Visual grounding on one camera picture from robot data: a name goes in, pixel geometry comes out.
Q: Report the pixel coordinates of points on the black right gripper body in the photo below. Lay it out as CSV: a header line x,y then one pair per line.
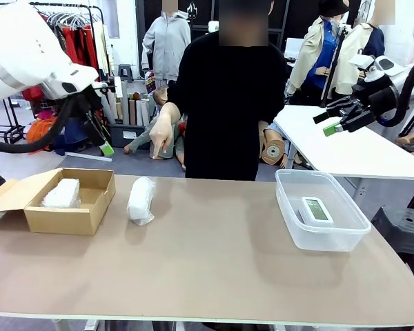
x,y
379,100

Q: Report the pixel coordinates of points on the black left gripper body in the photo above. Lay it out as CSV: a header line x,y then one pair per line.
x,y
88,103

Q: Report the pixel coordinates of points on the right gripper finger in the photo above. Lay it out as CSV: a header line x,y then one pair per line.
x,y
334,109
357,120

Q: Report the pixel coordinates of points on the bubble-wrapped clock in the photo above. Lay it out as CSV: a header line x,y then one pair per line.
x,y
62,193
140,201

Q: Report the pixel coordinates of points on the white digital clock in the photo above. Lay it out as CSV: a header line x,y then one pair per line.
x,y
316,210

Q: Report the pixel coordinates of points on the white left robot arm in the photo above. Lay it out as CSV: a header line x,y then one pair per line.
x,y
20,51

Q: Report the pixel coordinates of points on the person's right forearm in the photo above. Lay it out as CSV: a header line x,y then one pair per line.
x,y
169,110

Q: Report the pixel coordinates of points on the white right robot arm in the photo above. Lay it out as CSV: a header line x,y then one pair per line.
x,y
390,65

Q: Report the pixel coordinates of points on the person's right hand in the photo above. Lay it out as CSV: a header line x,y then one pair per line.
x,y
162,132

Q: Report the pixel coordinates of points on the grey leaning paper roll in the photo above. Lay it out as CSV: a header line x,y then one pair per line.
x,y
107,110

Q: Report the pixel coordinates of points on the dark grey storage bin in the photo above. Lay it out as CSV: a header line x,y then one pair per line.
x,y
124,134

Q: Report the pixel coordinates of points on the cream paper roll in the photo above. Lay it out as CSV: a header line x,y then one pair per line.
x,y
113,103

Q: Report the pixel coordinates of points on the navy hanging trousers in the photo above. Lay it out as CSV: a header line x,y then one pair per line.
x,y
74,132

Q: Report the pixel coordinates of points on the tall grey tube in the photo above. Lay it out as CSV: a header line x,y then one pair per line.
x,y
125,103

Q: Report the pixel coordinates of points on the seated mannequin grey-green shirt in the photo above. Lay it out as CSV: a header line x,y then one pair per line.
x,y
141,138

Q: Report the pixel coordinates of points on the black tripod pole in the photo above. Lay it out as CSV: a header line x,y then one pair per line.
x,y
333,69

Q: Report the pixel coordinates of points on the brown paper tube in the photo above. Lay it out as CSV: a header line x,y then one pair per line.
x,y
132,112

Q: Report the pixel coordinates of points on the white table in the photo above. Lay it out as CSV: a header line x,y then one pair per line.
x,y
314,148

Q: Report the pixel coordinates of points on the white paper tube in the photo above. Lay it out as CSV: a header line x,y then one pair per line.
x,y
139,113

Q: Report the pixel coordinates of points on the grey step stool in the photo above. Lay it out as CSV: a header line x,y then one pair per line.
x,y
125,73

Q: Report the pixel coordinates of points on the lying mannequin legs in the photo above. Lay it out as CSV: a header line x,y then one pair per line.
x,y
408,139

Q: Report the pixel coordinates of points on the long red hanging dress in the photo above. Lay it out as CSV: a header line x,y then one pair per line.
x,y
83,48

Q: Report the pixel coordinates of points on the red hanging shirt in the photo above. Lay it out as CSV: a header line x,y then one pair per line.
x,y
32,93

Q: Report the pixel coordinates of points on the orange cloth pile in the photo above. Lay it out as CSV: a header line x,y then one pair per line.
x,y
38,132

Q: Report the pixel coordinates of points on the mannequin beige coat blue shirt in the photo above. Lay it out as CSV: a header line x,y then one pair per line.
x,y
314,51

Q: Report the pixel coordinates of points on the red booklet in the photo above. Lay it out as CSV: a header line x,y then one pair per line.
x,y
150,82

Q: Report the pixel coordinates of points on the mannequin beige coat navy top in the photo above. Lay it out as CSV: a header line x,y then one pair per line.
x,y
355,38

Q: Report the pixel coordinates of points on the black clothes rack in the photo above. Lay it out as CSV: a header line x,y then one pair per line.
x,y
93,34

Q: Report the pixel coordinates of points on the thick brown paper roll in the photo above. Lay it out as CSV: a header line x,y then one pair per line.
x,y
274,150

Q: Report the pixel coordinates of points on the white monitor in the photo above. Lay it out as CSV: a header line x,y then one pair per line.
x,y
294,48

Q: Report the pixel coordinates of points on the open cardboard box with flap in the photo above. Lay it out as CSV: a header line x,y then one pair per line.
x,y
62,220

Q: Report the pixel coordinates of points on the person in black sweater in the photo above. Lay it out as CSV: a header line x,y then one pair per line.
x,y
227,103

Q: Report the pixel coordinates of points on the black plastic stool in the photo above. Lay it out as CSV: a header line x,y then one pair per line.
x,y
407,234

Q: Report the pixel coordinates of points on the clear plastic container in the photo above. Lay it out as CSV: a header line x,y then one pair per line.
x,y
296,234

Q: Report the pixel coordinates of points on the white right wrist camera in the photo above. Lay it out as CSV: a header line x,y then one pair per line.
x,y
360,62

